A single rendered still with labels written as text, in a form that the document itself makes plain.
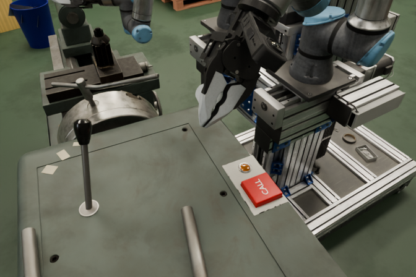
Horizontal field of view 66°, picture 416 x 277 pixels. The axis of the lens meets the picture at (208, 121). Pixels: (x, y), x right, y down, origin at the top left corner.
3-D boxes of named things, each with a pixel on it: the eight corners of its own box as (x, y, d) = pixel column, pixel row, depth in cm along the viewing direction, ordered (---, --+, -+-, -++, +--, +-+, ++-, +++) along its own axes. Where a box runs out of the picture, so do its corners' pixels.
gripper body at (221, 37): (229, 80, 59) (260, 20, 58) (253, 89, 51) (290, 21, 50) (195, 60, 55) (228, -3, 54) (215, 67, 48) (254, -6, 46)
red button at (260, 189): (281, 199, 62) (283, 193, 61) (255, 210, 60) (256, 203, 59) (265, 177, 66) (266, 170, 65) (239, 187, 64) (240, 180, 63)
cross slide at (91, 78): (144, 80, 153) (143, 72, 150) (49, 102, 139) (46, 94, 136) (135, 63, 165) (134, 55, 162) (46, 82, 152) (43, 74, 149)
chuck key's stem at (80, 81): (91, 114, 89) (73, 82, 81) (96, 109, 91) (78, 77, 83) (98, 115, 89) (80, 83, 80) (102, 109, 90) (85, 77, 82)
